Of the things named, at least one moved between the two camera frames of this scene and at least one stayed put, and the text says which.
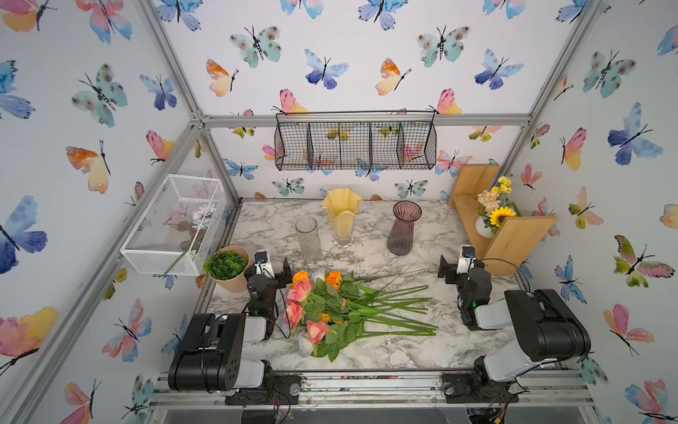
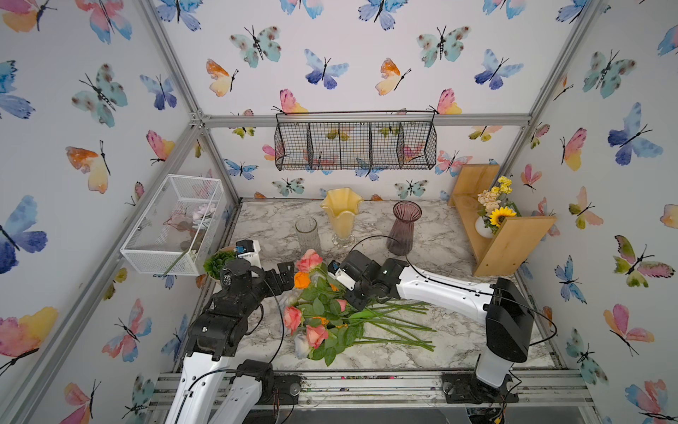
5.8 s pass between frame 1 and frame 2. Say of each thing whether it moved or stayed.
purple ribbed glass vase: stayed
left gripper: moved
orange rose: stayed
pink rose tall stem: moved
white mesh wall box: stayed
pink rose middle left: stayed
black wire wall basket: stayed
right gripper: moved
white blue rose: stayed
